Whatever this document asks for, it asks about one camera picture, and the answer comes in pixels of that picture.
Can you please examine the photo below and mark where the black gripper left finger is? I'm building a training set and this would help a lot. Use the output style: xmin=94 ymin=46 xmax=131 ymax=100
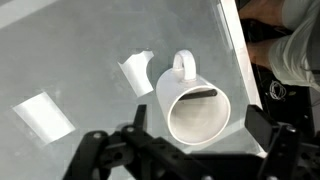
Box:
xmin=63 ymin=104 xmax=214 ymax=180

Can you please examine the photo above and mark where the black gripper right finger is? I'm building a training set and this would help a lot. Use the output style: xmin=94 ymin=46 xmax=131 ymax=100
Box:
xmin=244 ymin=104 xmax=320 ymax=180

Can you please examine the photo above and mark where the white mug cup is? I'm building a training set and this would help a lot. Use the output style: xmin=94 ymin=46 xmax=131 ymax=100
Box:
xmin=155 ymin=49 xmax=232 ymax=146

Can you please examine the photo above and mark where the white tape patch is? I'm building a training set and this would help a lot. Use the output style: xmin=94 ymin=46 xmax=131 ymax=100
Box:
xmin=117 ymin=49 xmax=155 ymax=98
xmin=11 ymin=91 xmax=77 ymax=146

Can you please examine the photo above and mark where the person in gray shirt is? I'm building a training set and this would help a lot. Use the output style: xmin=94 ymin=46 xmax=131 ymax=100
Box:
xmin=238 ymin=0 xmax=320 ymax=93

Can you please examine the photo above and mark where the coiled white cable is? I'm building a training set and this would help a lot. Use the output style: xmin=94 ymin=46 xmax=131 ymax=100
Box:
xmin=268 ymin=79 xmax=288 ymax=103

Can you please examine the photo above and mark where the gray board with aluminium frame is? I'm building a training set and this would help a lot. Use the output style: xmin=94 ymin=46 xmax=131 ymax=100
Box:
xmin=0 ymin=0 xmax=264 ymax=180

